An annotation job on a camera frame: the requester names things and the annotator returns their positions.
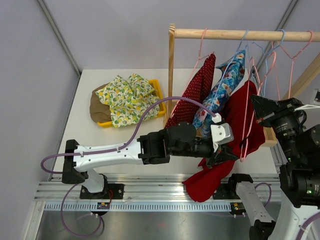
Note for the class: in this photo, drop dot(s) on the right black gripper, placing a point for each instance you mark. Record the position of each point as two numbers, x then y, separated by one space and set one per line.
268 111

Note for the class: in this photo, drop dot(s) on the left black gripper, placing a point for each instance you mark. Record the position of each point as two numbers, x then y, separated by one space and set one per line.
223 154

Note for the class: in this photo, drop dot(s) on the plain red skirt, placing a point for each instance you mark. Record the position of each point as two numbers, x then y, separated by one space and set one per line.
202 185

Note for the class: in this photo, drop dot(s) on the pink hanger of red skirt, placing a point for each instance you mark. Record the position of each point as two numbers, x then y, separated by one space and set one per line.
245 141

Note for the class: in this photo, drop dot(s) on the pink hanger of tan skirt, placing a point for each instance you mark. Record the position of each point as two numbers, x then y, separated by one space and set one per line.
293 58

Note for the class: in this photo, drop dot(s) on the blue hanger of lemon skirt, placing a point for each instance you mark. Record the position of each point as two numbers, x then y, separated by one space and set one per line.
267 51

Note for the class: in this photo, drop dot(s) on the blue floral skirt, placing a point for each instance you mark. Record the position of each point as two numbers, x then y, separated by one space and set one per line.
233 71

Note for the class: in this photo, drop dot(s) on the lemon print skirt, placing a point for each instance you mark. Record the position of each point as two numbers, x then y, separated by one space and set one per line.
127 99

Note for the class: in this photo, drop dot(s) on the tan khaki skirt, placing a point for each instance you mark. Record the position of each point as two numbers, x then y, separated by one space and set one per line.
99 113

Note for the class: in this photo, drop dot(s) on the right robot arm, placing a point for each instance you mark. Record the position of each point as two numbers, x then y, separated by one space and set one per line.
299 177

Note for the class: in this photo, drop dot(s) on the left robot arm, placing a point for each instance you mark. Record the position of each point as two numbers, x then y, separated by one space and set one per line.
152 149

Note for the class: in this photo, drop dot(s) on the red polka dot skirt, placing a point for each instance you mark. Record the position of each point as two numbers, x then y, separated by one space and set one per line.
198 89

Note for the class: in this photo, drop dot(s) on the pink hanger of dotted skirt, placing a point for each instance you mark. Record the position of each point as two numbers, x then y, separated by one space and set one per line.
199 58

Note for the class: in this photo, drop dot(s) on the wooden clothes rack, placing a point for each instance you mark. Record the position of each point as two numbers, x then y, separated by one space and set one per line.
301 83

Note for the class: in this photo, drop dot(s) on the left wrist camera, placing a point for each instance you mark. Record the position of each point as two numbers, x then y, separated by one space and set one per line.
221 132

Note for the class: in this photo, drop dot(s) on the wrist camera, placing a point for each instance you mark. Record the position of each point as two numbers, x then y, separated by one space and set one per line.
221 132
310 100

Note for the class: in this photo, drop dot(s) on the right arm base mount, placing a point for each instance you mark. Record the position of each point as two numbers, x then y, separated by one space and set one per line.
227 191

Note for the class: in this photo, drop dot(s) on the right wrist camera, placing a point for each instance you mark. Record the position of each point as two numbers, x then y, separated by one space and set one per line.
310 100

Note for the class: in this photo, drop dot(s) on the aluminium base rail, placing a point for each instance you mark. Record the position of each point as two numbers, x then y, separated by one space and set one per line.
137 193

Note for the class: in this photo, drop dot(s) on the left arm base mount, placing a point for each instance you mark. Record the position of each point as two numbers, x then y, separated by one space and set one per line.
110 191

